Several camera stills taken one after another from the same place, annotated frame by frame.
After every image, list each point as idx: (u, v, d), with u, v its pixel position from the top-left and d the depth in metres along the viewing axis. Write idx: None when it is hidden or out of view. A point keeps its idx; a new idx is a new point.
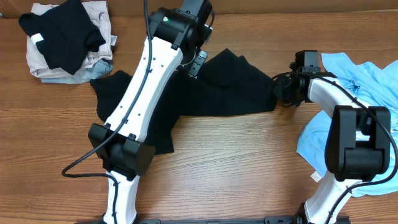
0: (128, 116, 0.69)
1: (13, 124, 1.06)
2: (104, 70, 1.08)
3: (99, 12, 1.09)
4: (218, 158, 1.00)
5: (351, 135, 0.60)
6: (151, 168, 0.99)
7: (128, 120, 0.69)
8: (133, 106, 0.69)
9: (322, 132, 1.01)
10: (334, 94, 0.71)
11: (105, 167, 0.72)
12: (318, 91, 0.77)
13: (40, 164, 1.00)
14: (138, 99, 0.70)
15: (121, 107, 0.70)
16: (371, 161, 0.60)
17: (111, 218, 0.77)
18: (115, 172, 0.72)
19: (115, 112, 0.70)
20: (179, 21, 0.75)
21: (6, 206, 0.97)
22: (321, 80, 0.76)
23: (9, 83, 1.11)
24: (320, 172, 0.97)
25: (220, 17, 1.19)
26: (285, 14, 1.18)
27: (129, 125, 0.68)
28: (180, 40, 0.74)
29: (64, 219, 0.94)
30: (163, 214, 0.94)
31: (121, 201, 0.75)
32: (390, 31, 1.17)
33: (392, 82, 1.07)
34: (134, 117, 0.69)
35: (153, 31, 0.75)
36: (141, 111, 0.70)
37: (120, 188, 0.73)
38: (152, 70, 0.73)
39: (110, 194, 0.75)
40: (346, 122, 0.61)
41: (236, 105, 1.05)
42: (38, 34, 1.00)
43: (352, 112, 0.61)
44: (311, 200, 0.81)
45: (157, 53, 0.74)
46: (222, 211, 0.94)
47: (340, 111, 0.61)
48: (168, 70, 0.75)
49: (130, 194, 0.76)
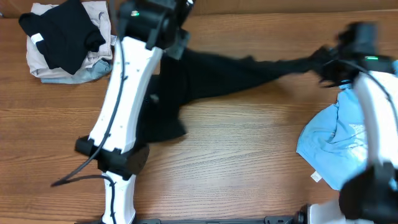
0: (111, 128, 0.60)
1: (13, 124, 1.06)
2: (104, 70, 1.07)
3: (99, 12, 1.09)
4: (218, 158, 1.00)
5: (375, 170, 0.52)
6: (150, 168, 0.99)
7: (111, 133, 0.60)
8: (112, 124, 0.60)
9: (322, 132, 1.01)
10: (382, 118, 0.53)
11: (99, 168, 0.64)
12: (367, 96, 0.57)
13: (40, 164, 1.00)
14: (119, 109, 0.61)
15: (102, 121, 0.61)
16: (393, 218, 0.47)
17: (110, 218, 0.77)
18: (112, 173, 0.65)
19: (97, 127, 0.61)
20: (150, 11, 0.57)
21: (6, 206, 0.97)
22: (373, 83, 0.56)
23: (9, 83, 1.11)
24: (320, 172, 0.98)
25: (220, 17, 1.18)
26: (286, 14, 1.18)
27: (114, 138, 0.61)
28: (153, 38, 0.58)
29: (64, 219, 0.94)
30: (164, 214, 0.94)
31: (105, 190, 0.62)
32: (391, 31, 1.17)
33: None
34: (116, 129, 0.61)
35: (123, 28, 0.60)
36: (124, 122, 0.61)
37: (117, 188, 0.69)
38: (128, 76, 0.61)
39: (107, 195, 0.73)
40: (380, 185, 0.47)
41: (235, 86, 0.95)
42: (38, 34, 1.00)
43: (390, 175, 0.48)
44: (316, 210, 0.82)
45: (131, 55, 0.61)
46: (222, 211, 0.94)
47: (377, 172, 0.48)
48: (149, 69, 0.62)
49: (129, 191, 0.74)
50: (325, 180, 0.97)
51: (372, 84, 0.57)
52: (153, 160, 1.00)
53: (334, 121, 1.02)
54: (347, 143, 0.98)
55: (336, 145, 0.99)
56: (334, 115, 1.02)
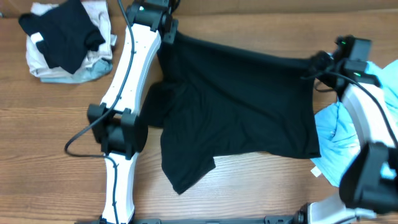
0: (122, 92, 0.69)
1: (13, 124, 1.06)
2: (104, 69, 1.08)
3: (99, 12, 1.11)
4: (219, 158, 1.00)
5: (373, 174, 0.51)
6: (151, 167, 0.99)
7: (122, 96, 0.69)
8: (122, 89, 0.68)
9: (322, 130, 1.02)
10: (370, 116, 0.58)
11: (103, 150, 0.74)
12: (354, 103, 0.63)
13: (40, 164, 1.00)
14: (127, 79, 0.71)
15: (114, 88, 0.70)
16: (388, 198, 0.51)
17: (111, 208, 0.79)
18: (114, 154, 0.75)
19: (109, 93, 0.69)
20: (153, 10, 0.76)
21: (6, 206, 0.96)
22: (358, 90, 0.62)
23: (9, 82, 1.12)
24: (320, 168, 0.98)
25: (219, 17, 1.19)
26: (285, 14, 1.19)
27: (124, 101, 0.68)
28: (97, 111, 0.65)
29: (64, 219, 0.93)
30: (163, 214, 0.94)
31: (133, 78, 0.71)
32: (389, 31, 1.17)
33: (393, 81, 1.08)
34: (127, 93, 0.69)
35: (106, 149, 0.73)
36: (133, 88, 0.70)
37: (138, 48, 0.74)
38: (119, 164, 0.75)
39: (109, 176, 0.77)
40: (375, 163, 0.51)
41: (252, 130, 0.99)
42: (38, 34, 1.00)
43: (384, 152, 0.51)
44: (320, 205, 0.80)
45: (119, 196, 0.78)
46: (222, 211, 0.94)
47: (370, 147, 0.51)
48: (119, 83, 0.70)
49: (152, 46, 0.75)
50: (324, 175, 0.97)
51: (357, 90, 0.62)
52: (154, 159, 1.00)
53: (334, 120, 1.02)
54: (346, 142, 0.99)
55: (336, 144, 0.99)
56: (334, 115, 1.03)
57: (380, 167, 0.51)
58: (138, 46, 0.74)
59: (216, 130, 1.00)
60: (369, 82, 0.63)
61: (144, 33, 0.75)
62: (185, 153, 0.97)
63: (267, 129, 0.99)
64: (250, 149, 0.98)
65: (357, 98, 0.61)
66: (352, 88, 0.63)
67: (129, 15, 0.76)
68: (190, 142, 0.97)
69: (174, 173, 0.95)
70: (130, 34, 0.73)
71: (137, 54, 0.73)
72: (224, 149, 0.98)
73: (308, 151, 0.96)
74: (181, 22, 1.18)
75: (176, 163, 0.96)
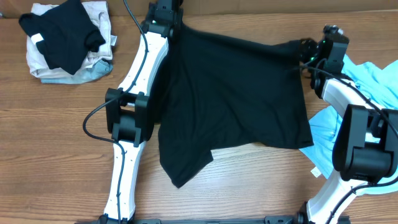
0: (136, 80, 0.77)
1: (13, 124, 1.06)
2: (104, 70, 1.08)
3: (99, 12, 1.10)
4: (219, 158, 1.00)
5: (360, 135, 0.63)
6: (151, 167, 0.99)
7: (137, 83, 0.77)
8: (137, 76, 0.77)
9: (322, 130, 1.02)
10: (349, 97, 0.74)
11: (113, 136, 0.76)
12: (334, 93, 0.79)
13: (40, 164, 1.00)
14: (142, 70, 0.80)
15: (129, 77, 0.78)
16: (379, 163, 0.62)
17: (115, 198, 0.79)
18: (123, 142, 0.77)
19: (125, 80, 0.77)
20: (161, 24, 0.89)
21: (6, 206, 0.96)
22: (337, 82, 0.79)
23: (9, 83, 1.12)
24: (320, 168, 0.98)
25: (220, 17, 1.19)
26: (285, 14, 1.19)
27: (138, 87, 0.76)
28: (115, 93, 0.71)
29: (64, 219, 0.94)
30: (163, 214, 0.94)
31: (146, 70, 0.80)
32: (390, 31, 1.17)
33: (393, 82, 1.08)
34: (140, 81, 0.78)
35: (116, 135, 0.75)
36: (145, 76, 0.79)
37: (150, 49, 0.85)
38: (127, 152, 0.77)
39: (115, 168, 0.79)
40: (359, 121, 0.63)
41: (247, 122, 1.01)
42: (38, 34, 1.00)
43: (365, 112, 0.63)
44: (315, 197, 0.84)
45: (124, 188, 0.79)
46: (222, 211, 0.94)
47: (353, 109, 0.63)
48: (133, 73, 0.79)
49: (163, 48, 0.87)
50: (324, 176, 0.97)
51: (336, 82, 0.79)
52: (153, 160, 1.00)
53: (334, 120, 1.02)
54: None
55: None
56: (334, 115, 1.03)
57: (364, 126, 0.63)
58: (150, 48, 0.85)
59: (212, 124, 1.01)
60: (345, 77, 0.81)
61: (156, 37, 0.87)
62: (181, 147, 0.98)
63: (261, 119, 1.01)
64: (246, 140, 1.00)
65: (335, 86, 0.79)
66: (330, 81, 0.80)
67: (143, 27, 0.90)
68: (188, 135, 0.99)
69: (173, 165, 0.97)
70: (145, 38, 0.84)
71: (150, 53, 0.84)
72: (221, 140, 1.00)
73: (300, 140, 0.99)
74: None
75: (175, 157, 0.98)
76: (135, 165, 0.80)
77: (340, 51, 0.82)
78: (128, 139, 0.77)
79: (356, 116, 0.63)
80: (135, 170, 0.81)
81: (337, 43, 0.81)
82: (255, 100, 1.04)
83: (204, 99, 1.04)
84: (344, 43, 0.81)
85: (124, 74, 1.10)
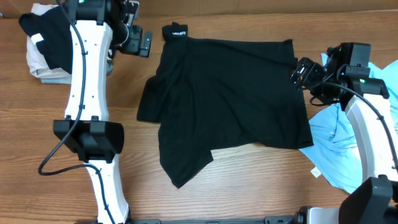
0: (83, 101, 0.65)
1: (13, 124, 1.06)
2: None
3: None
4: (218, 158, 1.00)
5: (375, 214, 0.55)
6: (150, 168, 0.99)
7: (85, 105, 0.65)
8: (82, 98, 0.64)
9: (322, 131, 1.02)
10: (374, 135, 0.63)
11: (81, 158, 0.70)
12: (358, 117, 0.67)
13: (40, 164, 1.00)
14: (86, 83, 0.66)
15: (73, 98, 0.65)
16: None
17: (104, 211, 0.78)
18: (94, 160, 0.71)
19: (69, 104, 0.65)
20: None
21: (6, 206, 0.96)
22: (364, 104, 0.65)
23: (9, 83, 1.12)
24: (320, 168, 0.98)
25: (219, 17, 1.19)
26: (285, 14, 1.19)
27: (88, 109, 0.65)
28: (65, 126, 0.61)
29: (64, 219, 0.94)
30: (163, 214, 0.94)
31: (91, 81, 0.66)
32: (390, 31, 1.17)
33: (393, 82, 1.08)
34: (89, 99, 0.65)
35: (84, 158, 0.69)
36: (94, 93, 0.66)
37: (88, 47, 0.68)
38: (101, 169, 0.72)
39: (96, 184, 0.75)
40: (378, 202, 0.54)
41: (246, 122, 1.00)
42: (38, 34, 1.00)
43: (387, 193, 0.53)
44: (320, 213, 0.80)
45: (109, 201, 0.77)
46: (222, 211, 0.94)
47: (373, 188, 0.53)
48: (76, 89, 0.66)
49: (104, 42, 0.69)
50: (324, 176, 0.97)
51: (363, 104, 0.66)
52: (152, 161, 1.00)
53: (334, 121, 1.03)
54: (347, 143, 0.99)
55: (336, 144, 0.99)
56: (334, 115, 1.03)
57: (382, 205, 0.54)
58: (87, 46, 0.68)
59: (212, 124, 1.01)
60: (375, 90, 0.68)
61: (91, 27, 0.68)
62: (181, 147, 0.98)
63: (260, 119, 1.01)
64: (246, 141, 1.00)
65: (362, 113, 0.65)
66: (356, 102, 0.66)
67: (68, 10, 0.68)
68: (187, 135, 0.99)
69: (173, 165, 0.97)
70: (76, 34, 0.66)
71: (89, 55, 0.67)
72: (221, 140, 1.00)
73: (300, 140, 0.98)
74: (181, 22, 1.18)
75: (174, 157, 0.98)
76: (114, 177, 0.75)
77: (361, 54, 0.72)
78: (99, 158, 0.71)
79: (376, 200, 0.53)
80: (117, 180, 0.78)
81: (358, 45, 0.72)
82: (254, 100, 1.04)
83: (204, 100, 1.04)
84: (365, 45, 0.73)
85: (124, 74, 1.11)
